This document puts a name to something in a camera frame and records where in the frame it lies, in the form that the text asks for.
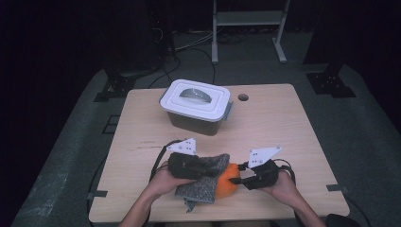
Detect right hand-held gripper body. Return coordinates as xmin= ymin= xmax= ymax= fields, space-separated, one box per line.
xmin=247 ymin=146 xmax=283 ymax=190

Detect white metal stand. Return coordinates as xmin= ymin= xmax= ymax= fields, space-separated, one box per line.
xmin=211 ymin=0 xmax=291 ymax=65

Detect grey fluffy cloth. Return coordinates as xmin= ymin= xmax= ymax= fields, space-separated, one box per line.
xmin=174 ymin=152 xmax=231 ymax=213

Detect black tape strip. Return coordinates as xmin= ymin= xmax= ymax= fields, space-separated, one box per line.
xmin=325 ymin=183 xmax=351 ymax=194
xmin=86 ymin=189 xmax=109 ymax=201

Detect white floor cables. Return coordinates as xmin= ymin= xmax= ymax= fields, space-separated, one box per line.
xmin=173 ymin=29 xmax=216 ymax=52

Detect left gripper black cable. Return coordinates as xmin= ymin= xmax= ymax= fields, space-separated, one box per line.
xmin=86 ymin=139 xmax=183 ymax=227

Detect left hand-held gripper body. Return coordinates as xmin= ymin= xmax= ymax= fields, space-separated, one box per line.
xmin=166 ymin=137 xmax=206 ymax=181

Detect black stand base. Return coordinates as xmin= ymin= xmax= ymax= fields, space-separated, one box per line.
xmin=93 ymin=46 xmax=160 ymax=103
xmin=305 ymin=61 xmax=357 ymax=99

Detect person's right hand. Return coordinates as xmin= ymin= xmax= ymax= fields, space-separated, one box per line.
xmin=261 ymin=171 xmax=299 ymax=204

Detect black tape square outline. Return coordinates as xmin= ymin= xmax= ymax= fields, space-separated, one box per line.
xmin=101 ymin=114 xmax=121 ymax=135

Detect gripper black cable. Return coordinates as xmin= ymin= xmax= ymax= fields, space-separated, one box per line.
xmin=273 ymin=158 xmax=373 ymax=227
xmin=86 ymin=139 xmax=183 ymax=227

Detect person's left hand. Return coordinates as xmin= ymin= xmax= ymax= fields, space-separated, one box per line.
xmin=148 ymin=161 xmax=193 ymax=198

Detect clear grey storage box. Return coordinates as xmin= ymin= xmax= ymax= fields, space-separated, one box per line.
xmin=166 ymin=99 xmax=235 ymax=137

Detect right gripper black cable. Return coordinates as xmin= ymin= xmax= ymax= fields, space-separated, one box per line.
xmin=273 ymin=158 xmax=373 ymax=227

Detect orange plush toy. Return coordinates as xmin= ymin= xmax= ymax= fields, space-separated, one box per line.
xmin=215 ymin=163 xmax=241 ymax=200

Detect black chair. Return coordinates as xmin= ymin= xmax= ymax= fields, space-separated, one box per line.
xmin=325 ymin=213 xmax=362 ymax=227

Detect black floor cable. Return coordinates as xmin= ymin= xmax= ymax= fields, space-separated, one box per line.
xmin=148 ymin=46 xmax=218 ymax=90

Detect white box lid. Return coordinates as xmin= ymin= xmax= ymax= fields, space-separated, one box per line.
xmin=159 ymin=79 xmax=233 ymax=123

